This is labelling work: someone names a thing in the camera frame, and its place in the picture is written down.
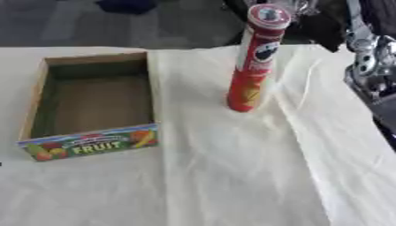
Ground tan cardboard box, printed front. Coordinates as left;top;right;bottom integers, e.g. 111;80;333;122
15;51;161;162

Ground tall red snack can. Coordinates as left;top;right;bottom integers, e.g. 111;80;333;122
225;3;294;113

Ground dark blue bag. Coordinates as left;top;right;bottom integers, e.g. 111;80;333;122
94;0;160;15

